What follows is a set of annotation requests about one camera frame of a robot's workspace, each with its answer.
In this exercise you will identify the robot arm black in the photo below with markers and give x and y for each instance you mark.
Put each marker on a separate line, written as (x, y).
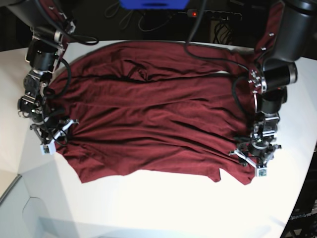
(271, 72)
(52, 25)

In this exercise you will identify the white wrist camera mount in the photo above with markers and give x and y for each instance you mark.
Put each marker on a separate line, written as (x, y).
(261, 171)
(48, 149)

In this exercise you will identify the black power strip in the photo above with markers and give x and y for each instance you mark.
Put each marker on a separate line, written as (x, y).
(216, 15)

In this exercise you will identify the blue box at top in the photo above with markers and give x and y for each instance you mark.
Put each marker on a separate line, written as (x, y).
(153, 4)

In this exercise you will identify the dark red t-shirt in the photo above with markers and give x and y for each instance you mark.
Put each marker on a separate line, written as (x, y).
(147, 105)

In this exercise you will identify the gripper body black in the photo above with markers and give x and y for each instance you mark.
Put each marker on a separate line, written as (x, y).
(39, 112)
(253, 147)

